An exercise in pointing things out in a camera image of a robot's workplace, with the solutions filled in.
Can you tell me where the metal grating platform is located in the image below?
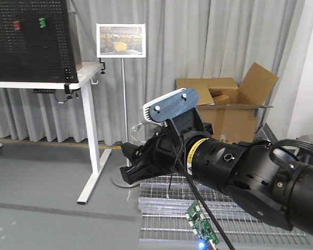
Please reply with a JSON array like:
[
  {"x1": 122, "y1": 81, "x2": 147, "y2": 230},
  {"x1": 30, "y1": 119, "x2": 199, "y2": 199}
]
[{"x1": 138, "y1": 174, "x2": 312, "y2": 249}]

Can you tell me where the green circuit board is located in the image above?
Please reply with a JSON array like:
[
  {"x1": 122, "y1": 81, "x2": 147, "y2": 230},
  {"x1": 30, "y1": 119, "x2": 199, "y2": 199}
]
[{"x1": 185, "y1": 200, "x2": 220, "y2": 249}]

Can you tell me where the black cable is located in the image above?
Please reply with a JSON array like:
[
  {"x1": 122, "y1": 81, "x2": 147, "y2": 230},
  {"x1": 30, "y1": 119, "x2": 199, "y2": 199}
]
[{"x1": 181, "y1": 132, "x2": 237, "y2": 250}]

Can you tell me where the white frame table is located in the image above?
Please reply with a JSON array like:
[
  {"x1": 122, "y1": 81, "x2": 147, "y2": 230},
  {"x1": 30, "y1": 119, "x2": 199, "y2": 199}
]
[{"x1": 0, "y1": 61, "x2": 112, "y2": 205}]

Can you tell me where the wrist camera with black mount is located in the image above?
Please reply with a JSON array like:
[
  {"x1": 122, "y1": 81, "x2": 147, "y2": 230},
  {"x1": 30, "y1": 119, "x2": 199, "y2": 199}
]
[{"x1": 141, "y1": 87, "x2": 204, "y2": 133}]

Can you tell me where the open cardboard box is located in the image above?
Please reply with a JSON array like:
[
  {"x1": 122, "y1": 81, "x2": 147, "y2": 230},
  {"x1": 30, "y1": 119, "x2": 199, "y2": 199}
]
[{"x1": 175, "y1": 62, "x2": 279, "y2": 143}]

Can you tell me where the framed picture sign stand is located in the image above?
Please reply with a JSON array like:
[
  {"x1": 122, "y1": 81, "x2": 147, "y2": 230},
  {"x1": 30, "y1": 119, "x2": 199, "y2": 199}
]
[{"x1": 95, "y1": 22, "x2": 147, "y2": 189}]

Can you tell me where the clear glass beaker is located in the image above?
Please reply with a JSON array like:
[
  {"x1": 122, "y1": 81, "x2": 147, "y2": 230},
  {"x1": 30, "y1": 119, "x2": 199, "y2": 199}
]
[{"x1": 129, "y1": 122, "x2": 153, "y2": 146}]

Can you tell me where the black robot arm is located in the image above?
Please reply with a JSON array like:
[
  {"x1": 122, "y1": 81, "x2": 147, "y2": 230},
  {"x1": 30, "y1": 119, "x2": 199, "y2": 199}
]
[{"x1": 121, "y1": 123, "x2": 313, "y2": 235}]

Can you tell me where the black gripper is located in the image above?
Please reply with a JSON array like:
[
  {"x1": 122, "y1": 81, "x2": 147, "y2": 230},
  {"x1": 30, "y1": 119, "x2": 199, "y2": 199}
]
[{"x1": 119, "y1": 122, "x2": 213, "y2": 185}]

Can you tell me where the grey curtain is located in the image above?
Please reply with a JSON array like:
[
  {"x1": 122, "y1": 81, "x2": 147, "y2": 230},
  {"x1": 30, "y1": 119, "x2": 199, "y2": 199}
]
[{"x1": 0, "y1": 0, "x2": 313, "y2": 146}]

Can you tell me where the black pegboard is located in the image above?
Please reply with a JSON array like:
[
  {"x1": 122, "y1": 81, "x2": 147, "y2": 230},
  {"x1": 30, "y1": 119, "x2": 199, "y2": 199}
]
[{"x1": 0, "y1": 1, "x2": 78, "y2": 83}]

